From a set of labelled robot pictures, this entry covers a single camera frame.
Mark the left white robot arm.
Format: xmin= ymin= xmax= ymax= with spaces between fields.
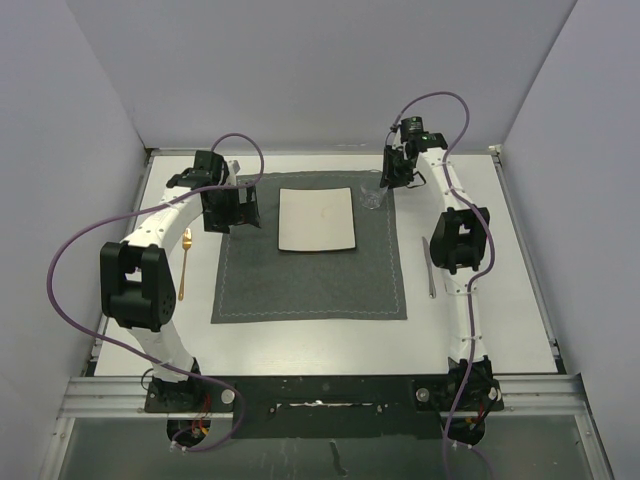
xmin=100 ymin=150 xmax=260 ymax=411

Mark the grey cloth placemat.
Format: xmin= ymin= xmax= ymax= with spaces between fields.
xmin=211 ymin=171 xmax=407 ymax=324

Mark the white square plate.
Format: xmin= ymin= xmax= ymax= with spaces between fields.
xmin=278 ymin=187 xmax=356 ymax=253

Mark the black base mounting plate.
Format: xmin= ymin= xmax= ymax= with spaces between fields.
xmin=144 ymin=373 xmax=504 ymax=447

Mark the silver table knife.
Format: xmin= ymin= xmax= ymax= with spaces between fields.
xmin=421 ymin=237 xmax=437 ymax=299

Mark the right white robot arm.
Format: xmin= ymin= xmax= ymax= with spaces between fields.
xmin=380 ymin=116 xmax=500 ymax=409

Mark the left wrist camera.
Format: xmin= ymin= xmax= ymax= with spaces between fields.
xmin=223 ymin=159 xmax=241 ymax=175

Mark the clear plastic cup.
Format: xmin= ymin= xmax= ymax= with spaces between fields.
xmin=359 ymin=180 xmax=387 ymax=210

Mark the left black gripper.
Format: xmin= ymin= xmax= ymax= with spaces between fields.
xmin=204 ymin=182 xmax=260 ymax=234

